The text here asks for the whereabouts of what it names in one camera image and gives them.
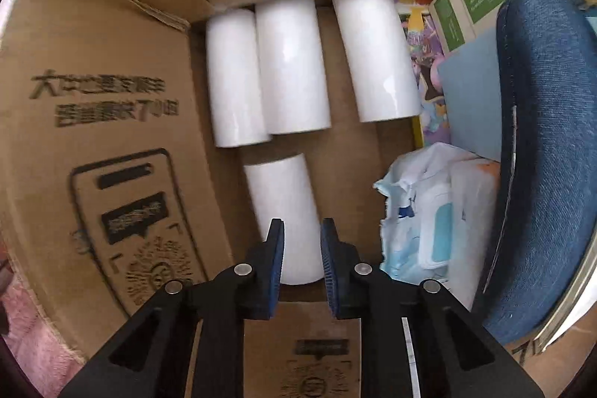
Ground white cardboard tube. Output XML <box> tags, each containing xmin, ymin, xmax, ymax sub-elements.
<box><xmin>244</xmin><ymin>154</ymin><xmax>324</xmax><ymax>286</ymax></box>
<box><xmin>332</xmin><ymin>0</ymin><xmax>421</xmax><ymax>122</ymax></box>
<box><xmin>206</xmin><ymin>9</ymin><xmax>270</xmax><ymax>148</ymax></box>
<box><xmin>255</xmin><ymin>0</ymin><xmax>331</xmax><ymax>135</ymax></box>

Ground white spiral notepad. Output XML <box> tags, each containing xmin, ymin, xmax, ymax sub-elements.
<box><xmin>439</xmin><ymin>24</ymin><xmax>596</xmax><ymax>350</ymax></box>

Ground pink white waffle blanket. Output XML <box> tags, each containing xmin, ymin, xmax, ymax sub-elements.
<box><xmin>1</xmin><ymin>242</ymin><xmax>82</xmax><ymax>397</ymax></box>

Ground wet wipes pack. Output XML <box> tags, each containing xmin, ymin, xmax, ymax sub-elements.
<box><xmin>374</xmin><ymin>142</ymin><xmax>500</xmax><ymax>309</ymax></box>

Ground blue denim book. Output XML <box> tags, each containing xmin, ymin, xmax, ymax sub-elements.
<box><xmin>472</xmin><ymin>0</ymin><xmax>596</xmax><ymax>344</ymax></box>

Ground brown cardboard box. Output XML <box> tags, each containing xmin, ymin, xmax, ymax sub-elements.
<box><xmin>0</xmin><ymin>0</ymin><xmax>597</xmax><ymax>398</ymax></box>

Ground colourful cartoon booklet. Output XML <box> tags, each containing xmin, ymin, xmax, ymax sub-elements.
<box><xmin>394</xmin><ymin>0</ymin><xmax>450</xmax><ymax>148</ymax></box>

